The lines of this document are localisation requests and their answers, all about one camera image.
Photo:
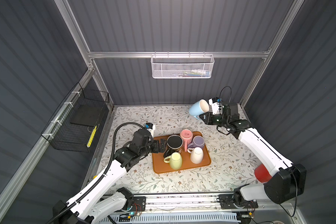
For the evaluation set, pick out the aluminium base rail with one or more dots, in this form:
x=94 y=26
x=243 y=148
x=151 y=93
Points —
x=201 y=201

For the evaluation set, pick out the yellow marker in basket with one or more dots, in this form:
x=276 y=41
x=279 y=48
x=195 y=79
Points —
x=93 y=132

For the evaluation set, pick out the purple mug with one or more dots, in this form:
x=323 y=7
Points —
x=197 y=141

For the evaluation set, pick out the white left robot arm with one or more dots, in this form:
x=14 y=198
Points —
x=87 y=207

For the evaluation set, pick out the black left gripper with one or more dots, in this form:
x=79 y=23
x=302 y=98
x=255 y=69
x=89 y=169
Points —
x=157 y=149

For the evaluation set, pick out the white mug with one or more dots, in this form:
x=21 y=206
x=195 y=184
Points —
x=196 y=155

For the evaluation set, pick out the pink mug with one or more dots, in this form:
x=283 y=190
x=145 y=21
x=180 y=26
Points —
x=187 y=137

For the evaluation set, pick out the markers in white basket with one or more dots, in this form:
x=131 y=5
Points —
x=194 y=74

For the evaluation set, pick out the white wire wall basket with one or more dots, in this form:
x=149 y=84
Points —
x=164 y=66

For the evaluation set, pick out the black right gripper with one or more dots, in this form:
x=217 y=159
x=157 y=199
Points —
x=206 y=119

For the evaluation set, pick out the black wire wall basket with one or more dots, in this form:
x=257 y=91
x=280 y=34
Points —
x=62 y=135

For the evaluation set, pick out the white ventilated cable duct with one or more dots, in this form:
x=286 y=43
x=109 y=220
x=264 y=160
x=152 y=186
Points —
x=175 y=218

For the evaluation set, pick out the black foam pad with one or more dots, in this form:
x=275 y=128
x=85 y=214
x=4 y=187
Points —
x=86 y=116

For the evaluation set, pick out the light blue mug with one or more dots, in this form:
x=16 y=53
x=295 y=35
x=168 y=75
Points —
x=199 y=108

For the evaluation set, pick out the orange wooden tray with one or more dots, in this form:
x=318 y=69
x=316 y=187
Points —
x=160 y=167

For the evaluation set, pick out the light green mug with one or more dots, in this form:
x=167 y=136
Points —
x=175 y=161

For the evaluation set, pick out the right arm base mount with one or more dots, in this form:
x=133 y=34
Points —
x=229 y=201

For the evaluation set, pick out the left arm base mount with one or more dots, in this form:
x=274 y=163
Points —
x=137 y=203

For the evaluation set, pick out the red pencil cup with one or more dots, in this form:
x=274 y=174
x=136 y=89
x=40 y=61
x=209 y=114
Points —
x=262 y=174

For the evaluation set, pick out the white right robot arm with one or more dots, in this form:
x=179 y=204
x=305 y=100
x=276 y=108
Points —
x=279 y=179

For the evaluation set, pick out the black mug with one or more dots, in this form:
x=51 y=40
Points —
x=174 y=144

